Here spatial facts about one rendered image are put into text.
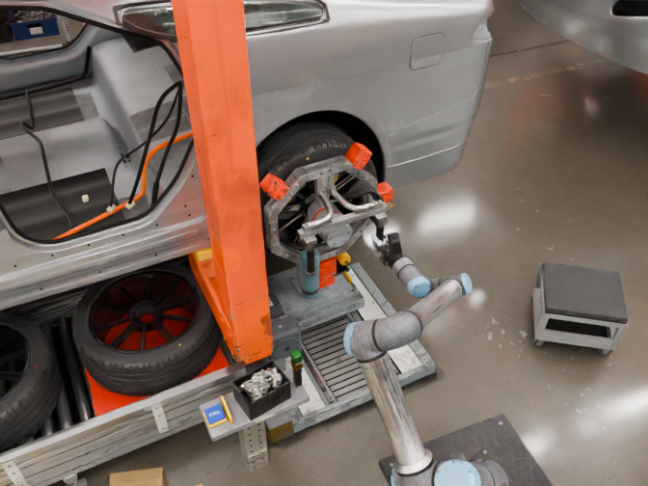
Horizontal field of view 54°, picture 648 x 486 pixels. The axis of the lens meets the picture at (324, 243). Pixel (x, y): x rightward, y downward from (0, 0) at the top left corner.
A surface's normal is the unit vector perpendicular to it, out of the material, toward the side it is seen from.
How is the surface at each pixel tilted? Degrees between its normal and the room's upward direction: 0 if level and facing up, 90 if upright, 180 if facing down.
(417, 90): 90
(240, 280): 90
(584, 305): 0
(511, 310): 0
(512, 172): 0
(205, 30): 90
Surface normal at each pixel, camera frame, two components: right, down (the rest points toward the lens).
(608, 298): 0.00, -0.73
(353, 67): 0.44, 0.61
